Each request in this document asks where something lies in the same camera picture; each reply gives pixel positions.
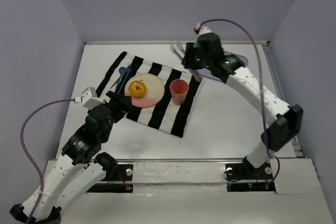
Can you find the orange bagel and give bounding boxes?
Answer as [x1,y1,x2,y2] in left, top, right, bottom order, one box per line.
[129,80,146,98]

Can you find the metal tongs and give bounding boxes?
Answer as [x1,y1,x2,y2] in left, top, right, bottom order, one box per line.
[170,41,202,82]

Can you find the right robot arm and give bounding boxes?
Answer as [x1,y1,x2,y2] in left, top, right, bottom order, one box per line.
[182,32,303,182]

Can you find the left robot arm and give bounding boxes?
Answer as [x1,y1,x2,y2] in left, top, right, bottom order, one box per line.
[9,87,132,223]

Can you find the lavender tray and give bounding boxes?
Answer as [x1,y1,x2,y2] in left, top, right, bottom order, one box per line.
[198,54,248,82]

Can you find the pink cup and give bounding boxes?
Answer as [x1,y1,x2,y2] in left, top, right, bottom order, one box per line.
[170,79,189,105]

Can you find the blue knife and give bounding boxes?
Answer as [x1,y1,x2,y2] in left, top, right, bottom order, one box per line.
[118,69,132,94]

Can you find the blue spoon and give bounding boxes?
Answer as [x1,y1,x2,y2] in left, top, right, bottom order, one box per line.
[110,67,127,89]

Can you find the cream and pink plate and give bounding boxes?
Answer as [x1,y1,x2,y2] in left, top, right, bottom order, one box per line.
[124,73,165,108]

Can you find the blue fork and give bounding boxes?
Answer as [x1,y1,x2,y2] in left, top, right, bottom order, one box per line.
[111,65,132,94]

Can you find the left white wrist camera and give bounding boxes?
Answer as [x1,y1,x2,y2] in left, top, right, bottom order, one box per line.
[81,87,104,110]

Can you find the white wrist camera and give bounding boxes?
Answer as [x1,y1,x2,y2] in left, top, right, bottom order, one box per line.
[81,87,104,110]
[194,23,212,36]

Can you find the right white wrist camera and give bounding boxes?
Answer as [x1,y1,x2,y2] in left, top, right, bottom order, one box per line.
[194,23,212,36]

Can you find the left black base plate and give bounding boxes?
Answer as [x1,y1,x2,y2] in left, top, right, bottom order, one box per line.
[87,163,134,194]

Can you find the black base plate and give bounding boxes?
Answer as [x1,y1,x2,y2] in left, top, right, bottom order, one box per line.
[87,163,134,194]
[223,162,276,193]

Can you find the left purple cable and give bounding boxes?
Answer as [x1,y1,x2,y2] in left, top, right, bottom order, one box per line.
[20,98,82,224]

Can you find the purple cable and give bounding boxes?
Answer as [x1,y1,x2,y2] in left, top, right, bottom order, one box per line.
[199,18,281,183]
[20,98,82,224]

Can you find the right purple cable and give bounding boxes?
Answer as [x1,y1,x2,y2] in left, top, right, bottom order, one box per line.
[199,18,281,183]

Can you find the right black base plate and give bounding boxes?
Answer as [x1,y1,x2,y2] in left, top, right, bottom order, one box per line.
[223,162,276,193]

